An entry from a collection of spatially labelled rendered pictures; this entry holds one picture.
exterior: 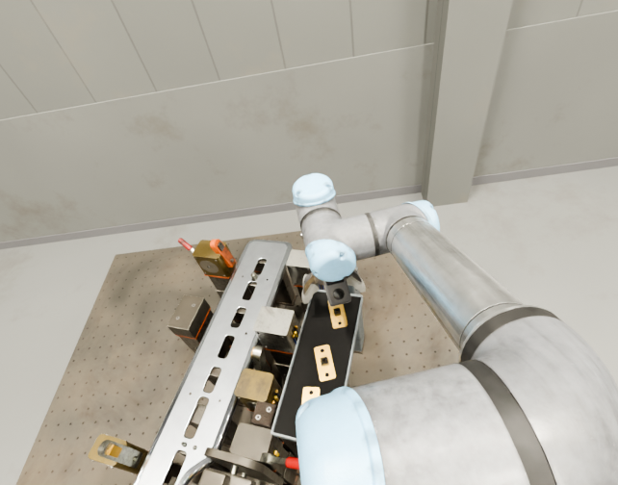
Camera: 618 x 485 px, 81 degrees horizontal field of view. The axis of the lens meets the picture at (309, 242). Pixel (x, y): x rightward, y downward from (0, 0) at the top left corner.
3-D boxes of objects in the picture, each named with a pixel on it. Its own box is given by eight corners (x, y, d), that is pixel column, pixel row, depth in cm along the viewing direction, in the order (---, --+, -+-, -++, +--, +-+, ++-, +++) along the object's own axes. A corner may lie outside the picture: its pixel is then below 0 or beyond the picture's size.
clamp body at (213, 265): (226, 291, 161) (193, 238, 134) (254, 295, 158) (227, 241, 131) (218, 308, 156) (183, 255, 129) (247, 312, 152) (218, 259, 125)
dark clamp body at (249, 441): (275, 454, 115) (239, 420, 87) (311, 464, 112) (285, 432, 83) (269, 480, 111) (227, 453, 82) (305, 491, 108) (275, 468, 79)
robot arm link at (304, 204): (293, 205, 60) (287, 174, 66) (304, 247, 68) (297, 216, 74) (339, 194, 60) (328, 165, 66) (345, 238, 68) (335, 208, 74)
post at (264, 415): (290, 440, 117) (257, 399, 87) (304, 444, 116) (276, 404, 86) (285, 457, 114) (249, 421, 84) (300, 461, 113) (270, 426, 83)
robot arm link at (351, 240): (378, 243, 54) (359, 197, 62) (306, 261, 54) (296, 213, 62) (379, 274, 60) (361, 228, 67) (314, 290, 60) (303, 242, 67)
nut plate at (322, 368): (314, 347, 87) (313, 345, 86) (328, 344, 87) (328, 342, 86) (320, 382, 82) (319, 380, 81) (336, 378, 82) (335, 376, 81)
